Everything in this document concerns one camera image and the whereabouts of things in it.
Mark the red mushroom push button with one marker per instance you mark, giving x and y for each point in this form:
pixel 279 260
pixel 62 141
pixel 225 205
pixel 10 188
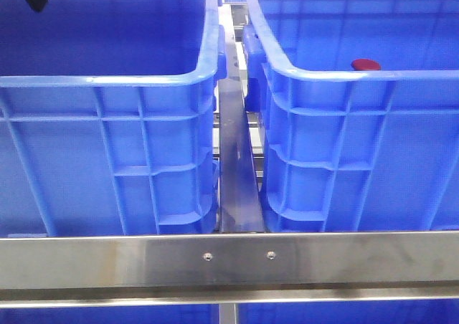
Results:
pixel 364 64

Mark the right blue plastic bin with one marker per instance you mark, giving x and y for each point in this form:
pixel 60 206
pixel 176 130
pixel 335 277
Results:
pixel 349 150

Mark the stainless steel rack frame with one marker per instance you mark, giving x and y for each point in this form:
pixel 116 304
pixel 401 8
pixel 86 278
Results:
pixel 241 262

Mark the blue plastic bin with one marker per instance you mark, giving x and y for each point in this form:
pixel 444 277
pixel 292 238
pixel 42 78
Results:
pixel 107 110
pixel 349 150

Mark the left blue plastic bin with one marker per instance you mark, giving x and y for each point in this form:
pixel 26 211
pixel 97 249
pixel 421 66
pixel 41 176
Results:
pixel 107 110

